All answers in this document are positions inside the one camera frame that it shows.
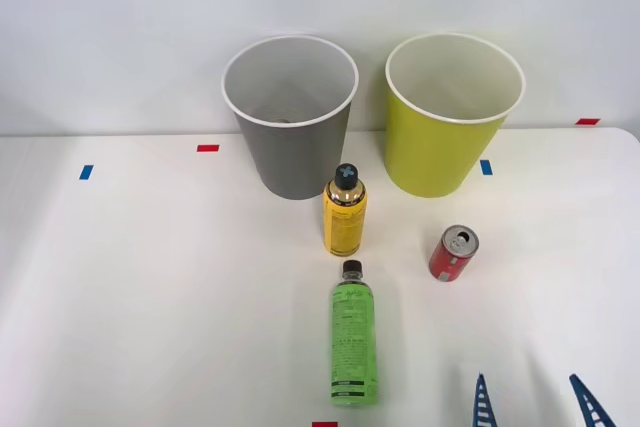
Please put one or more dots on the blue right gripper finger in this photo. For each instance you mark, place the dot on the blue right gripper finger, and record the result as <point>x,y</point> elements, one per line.
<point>592,404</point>
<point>483,404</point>

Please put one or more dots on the green label plastic bottle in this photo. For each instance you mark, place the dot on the green label plastic bottle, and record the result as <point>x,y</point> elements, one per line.
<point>352,337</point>

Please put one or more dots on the red drink can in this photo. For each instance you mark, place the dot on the red drink can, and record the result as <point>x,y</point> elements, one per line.
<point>449,259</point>

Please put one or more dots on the yellow label bottle, black cap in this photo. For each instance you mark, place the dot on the yellow label bottle, black cap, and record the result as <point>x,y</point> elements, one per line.
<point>344,222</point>

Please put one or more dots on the yellow-green plastic waste bin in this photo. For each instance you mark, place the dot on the yellow-green plastic waste bin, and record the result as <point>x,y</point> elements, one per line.
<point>435,152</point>

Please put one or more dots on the grey plastic waste bin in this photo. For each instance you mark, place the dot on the grey plastic waste bin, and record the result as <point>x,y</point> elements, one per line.
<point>295,157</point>

